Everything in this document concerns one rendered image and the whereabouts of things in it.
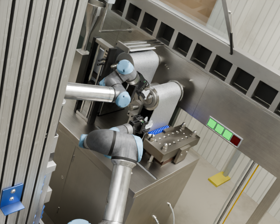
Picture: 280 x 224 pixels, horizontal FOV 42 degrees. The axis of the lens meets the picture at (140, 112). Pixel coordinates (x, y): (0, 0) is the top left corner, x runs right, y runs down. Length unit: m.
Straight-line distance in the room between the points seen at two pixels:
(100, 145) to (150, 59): 0.88
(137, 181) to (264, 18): 2.17
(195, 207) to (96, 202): 1.42
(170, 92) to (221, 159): 1.98
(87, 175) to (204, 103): 0.85
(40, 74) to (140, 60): 1.23
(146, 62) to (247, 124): 0.71
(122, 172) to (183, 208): 1.90
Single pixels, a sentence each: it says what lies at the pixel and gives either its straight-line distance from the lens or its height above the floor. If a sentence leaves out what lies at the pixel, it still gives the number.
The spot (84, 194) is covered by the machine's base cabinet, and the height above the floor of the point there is 0.56.
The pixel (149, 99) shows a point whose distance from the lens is 2.10.
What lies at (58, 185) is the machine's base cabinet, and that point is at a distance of 2.57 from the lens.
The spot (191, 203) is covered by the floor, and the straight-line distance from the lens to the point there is 3.53.
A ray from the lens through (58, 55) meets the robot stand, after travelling 1.06.
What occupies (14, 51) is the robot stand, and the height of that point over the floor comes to 1.79.
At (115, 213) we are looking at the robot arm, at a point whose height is 1.10.
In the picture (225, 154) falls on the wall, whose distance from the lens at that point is 4.02.
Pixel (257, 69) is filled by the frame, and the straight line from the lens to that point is 2.12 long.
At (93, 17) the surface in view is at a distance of 2.49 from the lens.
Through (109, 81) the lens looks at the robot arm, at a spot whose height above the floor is 1.41.
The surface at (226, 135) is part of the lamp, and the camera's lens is 2.27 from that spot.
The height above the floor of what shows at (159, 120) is 1.10.
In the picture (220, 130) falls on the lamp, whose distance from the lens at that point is 2.28.
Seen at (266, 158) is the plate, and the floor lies 1.20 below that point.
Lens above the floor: 2.22
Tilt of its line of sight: 30 degrees down
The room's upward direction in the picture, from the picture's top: 21 degrees clockwise
